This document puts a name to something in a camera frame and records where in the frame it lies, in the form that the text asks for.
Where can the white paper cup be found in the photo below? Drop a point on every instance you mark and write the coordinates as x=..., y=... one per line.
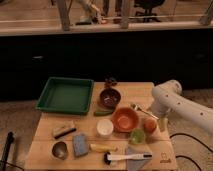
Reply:
x=104, y=127

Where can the wooden block eraser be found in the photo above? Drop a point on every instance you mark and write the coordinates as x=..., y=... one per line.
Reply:
x=63, y=129

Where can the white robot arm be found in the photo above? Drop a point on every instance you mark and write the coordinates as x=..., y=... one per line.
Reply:
x=167, y=96

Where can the blue sponge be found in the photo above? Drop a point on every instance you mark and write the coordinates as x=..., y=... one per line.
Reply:
x=80, y=145

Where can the yellow banana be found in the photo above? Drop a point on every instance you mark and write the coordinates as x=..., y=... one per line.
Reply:
x=102, y=148

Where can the green plastic tray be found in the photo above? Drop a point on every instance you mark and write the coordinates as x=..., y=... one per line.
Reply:
x=66, y=95

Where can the orange bowl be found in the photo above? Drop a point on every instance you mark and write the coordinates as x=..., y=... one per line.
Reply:
x=125, y=119

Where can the green cucumber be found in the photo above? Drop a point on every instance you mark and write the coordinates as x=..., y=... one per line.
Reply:
x=103, y=113

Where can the green round fruit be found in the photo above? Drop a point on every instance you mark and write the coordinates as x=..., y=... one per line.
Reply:
x=137, y=137

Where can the orange red apple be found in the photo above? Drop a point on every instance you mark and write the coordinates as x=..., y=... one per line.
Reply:
x=149, y=125

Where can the dark brown bowl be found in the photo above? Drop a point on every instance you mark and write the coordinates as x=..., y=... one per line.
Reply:
x=109, y=98

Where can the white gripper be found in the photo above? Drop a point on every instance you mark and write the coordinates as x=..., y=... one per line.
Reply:
x=160, y=111

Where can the grey cloth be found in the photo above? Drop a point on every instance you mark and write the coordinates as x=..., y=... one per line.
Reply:
x=136, y=165

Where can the black office chair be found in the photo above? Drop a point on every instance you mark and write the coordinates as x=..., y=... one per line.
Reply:
x=148, y=6

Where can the black pole stand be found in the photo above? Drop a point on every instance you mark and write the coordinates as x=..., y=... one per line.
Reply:
x=6, y=149

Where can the white handled black brush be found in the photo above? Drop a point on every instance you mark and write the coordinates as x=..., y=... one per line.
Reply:
x=108, y=157

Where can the metal cup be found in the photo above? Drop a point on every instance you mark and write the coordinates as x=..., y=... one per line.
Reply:
x=59, y=150

